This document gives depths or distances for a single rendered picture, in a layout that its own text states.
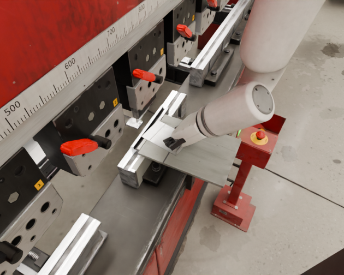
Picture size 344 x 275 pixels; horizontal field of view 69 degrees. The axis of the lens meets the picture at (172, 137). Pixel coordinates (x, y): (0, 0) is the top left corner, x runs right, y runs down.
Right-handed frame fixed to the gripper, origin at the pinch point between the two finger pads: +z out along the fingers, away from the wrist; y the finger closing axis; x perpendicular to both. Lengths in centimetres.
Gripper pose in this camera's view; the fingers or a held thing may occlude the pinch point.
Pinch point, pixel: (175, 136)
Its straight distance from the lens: 74.7
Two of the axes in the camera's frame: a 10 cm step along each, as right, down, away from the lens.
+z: -5.3, 2.2, 8.2
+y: -5.7, 6.3, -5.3
